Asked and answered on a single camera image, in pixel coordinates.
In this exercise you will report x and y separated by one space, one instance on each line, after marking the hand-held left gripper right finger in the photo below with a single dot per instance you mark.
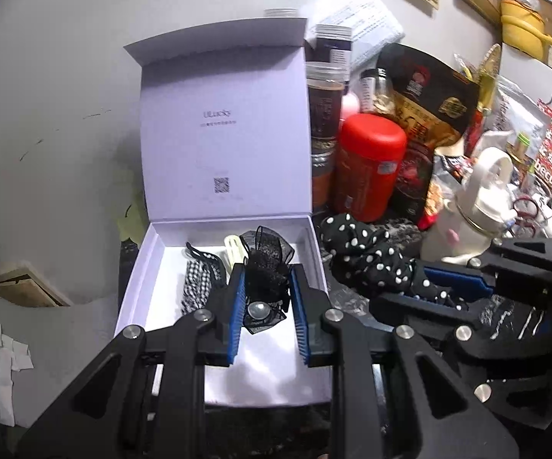
301 318

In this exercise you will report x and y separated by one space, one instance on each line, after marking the clear plastic bag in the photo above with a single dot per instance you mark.
515 110

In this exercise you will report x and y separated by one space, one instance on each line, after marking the black snack bag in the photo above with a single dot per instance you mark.
429 105

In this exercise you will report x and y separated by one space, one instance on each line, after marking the small black-lid glass jar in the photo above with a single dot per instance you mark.
375 91

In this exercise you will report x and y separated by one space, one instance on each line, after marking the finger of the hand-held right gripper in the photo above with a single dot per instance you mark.
457 279
414 318

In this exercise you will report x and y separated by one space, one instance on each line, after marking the nut snack packet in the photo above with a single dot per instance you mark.
441 191

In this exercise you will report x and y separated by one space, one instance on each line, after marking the light green soft object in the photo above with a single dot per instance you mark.
130 217

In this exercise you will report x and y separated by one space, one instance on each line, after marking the dark blue white-lid jar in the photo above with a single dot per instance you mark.
334 43

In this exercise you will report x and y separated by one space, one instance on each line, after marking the short dark spice jar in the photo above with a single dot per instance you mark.
323 177

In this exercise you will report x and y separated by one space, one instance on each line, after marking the printed paper leaflet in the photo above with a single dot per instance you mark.
362 14

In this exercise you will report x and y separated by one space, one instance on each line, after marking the black polka dot hair bow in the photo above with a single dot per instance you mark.
367 253

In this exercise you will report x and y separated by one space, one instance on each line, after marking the black mesh bow hair clip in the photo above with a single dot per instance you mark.
264 267

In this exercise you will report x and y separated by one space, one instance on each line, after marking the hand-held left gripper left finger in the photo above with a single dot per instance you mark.
235 318

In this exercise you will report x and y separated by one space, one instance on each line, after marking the wooden frame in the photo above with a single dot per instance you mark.
22 287

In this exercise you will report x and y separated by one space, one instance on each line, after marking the black claw hair clip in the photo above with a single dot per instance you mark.
191 248

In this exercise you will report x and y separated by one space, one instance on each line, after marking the tall dark clear-lid jar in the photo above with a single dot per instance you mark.
326 105

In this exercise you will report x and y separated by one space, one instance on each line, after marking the pale yellow hair clip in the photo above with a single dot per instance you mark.
234 248

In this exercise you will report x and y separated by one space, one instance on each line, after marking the black white checkered hair clip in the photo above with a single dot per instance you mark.
197 287

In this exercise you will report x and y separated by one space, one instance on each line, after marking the red lidded canister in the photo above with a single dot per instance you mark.
367 167

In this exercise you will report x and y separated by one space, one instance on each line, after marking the gold foil packet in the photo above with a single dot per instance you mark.
488 76

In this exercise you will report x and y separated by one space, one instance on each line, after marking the yellow pot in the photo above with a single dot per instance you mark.
524 26

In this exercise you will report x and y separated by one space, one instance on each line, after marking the white hinged-lid gift box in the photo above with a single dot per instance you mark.
223 143

